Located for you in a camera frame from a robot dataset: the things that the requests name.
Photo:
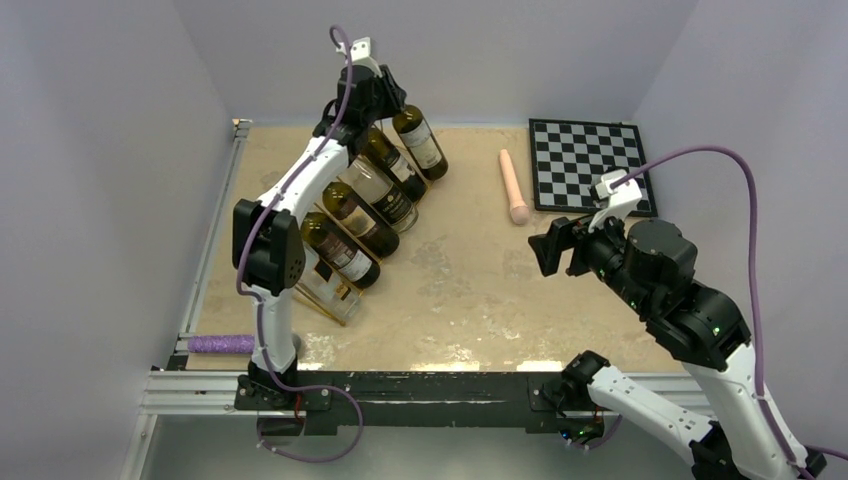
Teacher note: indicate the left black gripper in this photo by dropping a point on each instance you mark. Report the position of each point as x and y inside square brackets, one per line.
[394, 95]

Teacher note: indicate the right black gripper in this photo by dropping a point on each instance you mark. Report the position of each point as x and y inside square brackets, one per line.
[547, 246]

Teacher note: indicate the clear brown-tinted bottle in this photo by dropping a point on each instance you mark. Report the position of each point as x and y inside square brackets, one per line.
[383, 195]

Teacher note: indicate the dark green wine bottle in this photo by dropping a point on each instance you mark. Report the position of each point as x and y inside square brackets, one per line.
[339, 250]

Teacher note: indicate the clear glass liquor bottle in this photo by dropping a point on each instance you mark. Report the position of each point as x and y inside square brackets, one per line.
[327, 291]

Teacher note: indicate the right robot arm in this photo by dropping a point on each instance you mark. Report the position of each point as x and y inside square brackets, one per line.
[650, 267]

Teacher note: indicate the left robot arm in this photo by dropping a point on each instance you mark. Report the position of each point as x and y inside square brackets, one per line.
[267, 247]

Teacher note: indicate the black white chessboard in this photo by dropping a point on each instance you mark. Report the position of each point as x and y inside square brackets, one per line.
[569, 156]

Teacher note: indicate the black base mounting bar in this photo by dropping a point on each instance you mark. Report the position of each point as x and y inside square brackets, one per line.
[324, 401]

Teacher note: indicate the purple glitter microphone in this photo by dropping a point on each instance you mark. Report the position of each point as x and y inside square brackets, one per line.
[221, 344]

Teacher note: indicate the pink cylindrical handle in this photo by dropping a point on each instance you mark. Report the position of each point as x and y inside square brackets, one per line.
[518, 209]

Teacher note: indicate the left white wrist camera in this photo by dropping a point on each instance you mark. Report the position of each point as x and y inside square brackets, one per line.
[361, 53]

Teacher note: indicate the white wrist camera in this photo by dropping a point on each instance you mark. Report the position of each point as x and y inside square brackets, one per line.
[361, 53]
[613, 202]

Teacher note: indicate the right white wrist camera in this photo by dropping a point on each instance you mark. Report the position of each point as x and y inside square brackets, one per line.
[613, 202]

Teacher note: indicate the gold wire wine rack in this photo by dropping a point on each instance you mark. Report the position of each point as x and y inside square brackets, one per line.
[356, 224]

